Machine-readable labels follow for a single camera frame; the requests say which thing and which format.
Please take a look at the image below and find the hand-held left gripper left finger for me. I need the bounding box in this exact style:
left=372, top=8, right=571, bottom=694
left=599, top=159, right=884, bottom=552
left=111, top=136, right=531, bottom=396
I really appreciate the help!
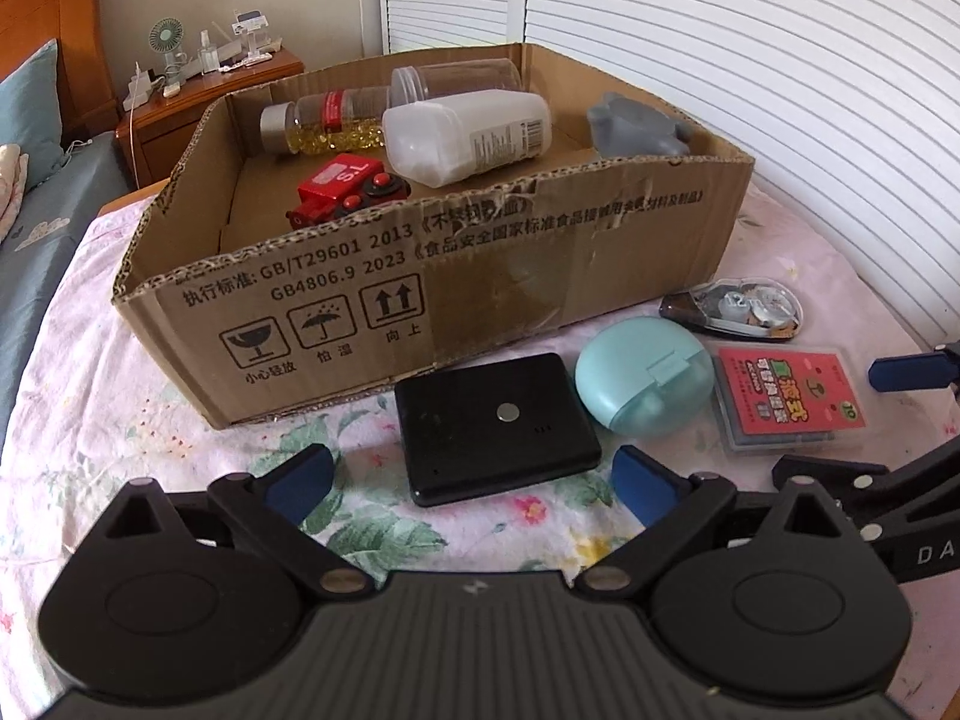
left=86, top=444, right=374, bottom=595

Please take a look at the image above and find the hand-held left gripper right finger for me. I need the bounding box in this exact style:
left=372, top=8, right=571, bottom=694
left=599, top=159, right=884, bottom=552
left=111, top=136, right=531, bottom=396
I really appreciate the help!
left=574, top=446, right=863, bottom=595

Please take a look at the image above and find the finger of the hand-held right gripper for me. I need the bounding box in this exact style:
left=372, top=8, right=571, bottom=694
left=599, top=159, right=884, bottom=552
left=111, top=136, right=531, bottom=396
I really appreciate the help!
left=868, top=341, right=960, bottom=393
left=771, top=454, right=901, bottom=520

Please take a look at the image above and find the clear card box red label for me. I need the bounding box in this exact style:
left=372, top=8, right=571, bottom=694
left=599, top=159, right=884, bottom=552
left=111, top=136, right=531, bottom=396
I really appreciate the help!
left=709, top=345, right=873, bottom=458

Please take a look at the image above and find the black rectangular case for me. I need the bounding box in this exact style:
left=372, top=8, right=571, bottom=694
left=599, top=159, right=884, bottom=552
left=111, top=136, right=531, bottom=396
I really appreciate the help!
left=394, top=352, right=603, bottom=508

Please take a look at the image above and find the brown cardboard box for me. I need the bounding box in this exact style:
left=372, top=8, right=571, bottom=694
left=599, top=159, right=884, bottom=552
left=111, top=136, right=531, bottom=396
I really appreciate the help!
left=111, top=41, right=756, bottom=430

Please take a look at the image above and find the red toy train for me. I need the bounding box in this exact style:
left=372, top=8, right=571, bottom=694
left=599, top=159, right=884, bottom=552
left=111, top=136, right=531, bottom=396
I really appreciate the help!
left=285, top=154, right=413, bottom=230

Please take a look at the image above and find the clear bottle of yellow capsules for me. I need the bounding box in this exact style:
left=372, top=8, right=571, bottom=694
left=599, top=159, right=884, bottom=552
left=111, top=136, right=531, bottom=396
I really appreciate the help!
left=260, top=86, right=395, bottom=159

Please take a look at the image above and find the grey toy figure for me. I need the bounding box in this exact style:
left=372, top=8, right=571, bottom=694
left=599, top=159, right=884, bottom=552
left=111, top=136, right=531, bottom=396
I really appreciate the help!
left=586, top=92, right=692, bottom=161

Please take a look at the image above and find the white plastic bottle green label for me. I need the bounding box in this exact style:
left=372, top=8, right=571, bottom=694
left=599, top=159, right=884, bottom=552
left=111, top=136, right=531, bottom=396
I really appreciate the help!
left=382, top=88, right=554, bottom=188

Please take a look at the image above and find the clear plastic jar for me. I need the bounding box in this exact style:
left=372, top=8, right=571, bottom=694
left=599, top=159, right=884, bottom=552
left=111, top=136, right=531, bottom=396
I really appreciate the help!
left=390, top=58, right=524, bottom=108

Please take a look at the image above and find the teal round case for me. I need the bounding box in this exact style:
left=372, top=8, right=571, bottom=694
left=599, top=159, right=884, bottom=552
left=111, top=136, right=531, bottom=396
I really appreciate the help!
left=575, top=316, right=713, bottom=437

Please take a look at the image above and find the round clear plastic case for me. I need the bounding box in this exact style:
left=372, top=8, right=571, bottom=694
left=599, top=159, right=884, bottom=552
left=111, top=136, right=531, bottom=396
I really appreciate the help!
left=694, top=277, right=806, bottom=338

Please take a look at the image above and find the black key fob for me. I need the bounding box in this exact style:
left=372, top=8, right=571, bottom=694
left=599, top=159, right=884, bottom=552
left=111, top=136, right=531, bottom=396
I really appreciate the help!
left=658, top=291, right=710, bottom=332

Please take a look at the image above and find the pink floral sheet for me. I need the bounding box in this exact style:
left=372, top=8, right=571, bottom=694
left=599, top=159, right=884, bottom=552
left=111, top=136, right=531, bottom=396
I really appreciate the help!
left=0, top=184, right=947, bottom=691

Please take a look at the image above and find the blue bedsheet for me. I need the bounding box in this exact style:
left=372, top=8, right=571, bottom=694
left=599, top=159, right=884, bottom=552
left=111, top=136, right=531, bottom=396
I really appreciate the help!
left=0, top=127, right=133, bottom=458

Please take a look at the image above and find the wide white louvred door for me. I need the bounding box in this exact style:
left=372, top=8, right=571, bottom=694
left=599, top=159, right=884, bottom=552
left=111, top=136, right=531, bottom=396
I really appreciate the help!
left=525, top=0, right=960, bottom=361

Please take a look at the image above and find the wooden nightstand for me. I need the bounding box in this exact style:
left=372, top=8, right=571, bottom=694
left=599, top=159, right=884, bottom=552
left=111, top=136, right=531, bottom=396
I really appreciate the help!
left=116, top=45, right=307, bottom=189

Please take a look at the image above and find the pink floral quilt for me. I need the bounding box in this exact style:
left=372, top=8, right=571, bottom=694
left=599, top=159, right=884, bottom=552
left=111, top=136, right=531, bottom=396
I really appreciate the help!
left=0, top=142, right=31, bottom=241

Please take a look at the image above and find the white phone stand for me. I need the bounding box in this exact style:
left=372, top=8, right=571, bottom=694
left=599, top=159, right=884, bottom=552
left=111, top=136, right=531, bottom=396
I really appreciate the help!
left=229, top=10, right=273, bottom=65

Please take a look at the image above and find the large blue pillow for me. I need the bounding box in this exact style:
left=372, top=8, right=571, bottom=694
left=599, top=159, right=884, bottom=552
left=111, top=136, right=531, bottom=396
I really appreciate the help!
left=0, top=39, right=65, bottom=189

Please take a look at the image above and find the green desk fan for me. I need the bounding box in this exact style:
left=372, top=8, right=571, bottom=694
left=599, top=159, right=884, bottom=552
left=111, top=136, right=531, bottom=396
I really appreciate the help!
left=148, top=19, right=185, bottom=80

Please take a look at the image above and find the wooden bed headboard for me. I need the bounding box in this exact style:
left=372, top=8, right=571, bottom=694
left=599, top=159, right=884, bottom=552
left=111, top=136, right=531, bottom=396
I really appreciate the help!
left=0, top=0, right=106, bottom=133

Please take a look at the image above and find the wooden bed frame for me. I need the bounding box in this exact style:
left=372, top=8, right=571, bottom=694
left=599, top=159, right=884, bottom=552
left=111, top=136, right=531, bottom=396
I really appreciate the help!
left=97, top=180, right=170, bottom=219

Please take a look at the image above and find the white cable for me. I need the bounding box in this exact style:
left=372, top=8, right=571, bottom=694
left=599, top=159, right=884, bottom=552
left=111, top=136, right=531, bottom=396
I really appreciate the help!
left=123, top=100, right=141, bottom=189

